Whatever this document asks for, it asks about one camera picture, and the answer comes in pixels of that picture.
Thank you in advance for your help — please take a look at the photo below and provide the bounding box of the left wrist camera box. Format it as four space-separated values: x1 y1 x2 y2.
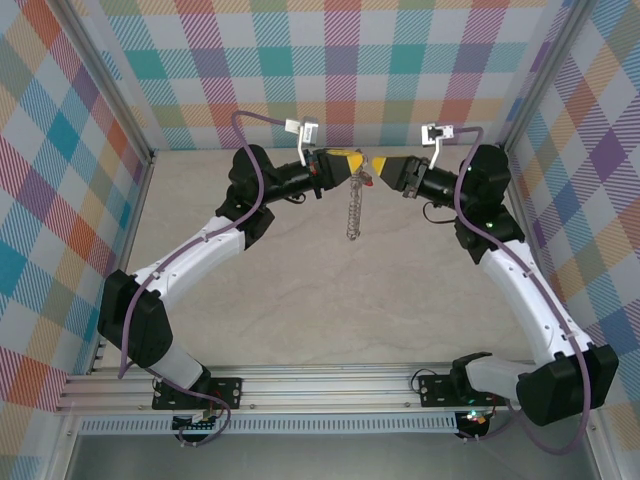
283 116 322 169

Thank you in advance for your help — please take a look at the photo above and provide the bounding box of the grey metal panel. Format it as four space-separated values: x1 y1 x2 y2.
64 432 601 480

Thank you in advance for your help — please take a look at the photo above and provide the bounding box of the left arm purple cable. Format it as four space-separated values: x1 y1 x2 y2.
117 109 301 448

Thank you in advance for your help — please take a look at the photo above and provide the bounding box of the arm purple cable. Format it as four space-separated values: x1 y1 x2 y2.
439 125 591 456
117 109 301 448

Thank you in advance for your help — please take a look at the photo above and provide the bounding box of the aluminium corner post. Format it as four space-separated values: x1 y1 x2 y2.
49 0 157 166
497 0 596 159

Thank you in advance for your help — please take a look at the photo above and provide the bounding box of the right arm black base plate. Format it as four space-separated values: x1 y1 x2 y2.
418 374 511 409

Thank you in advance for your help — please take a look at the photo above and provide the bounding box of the metal keyring with small rings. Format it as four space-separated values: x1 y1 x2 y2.
343 167 375 242

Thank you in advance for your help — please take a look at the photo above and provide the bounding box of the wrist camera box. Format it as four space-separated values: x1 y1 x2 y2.
283 116 322 169
419 122 460 171

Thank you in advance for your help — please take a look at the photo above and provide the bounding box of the white slotted cable duct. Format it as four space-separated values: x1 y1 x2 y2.
79 412 459 436

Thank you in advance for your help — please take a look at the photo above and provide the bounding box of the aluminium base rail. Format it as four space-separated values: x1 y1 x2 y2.
54 362 606 416

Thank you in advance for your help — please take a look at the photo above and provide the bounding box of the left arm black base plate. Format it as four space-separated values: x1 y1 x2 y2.
152 377 244 411

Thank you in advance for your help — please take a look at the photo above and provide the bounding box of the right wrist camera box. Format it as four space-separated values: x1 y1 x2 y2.
419 122 460 171

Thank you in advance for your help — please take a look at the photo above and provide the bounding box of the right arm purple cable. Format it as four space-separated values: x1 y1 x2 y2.
439 125 591 456

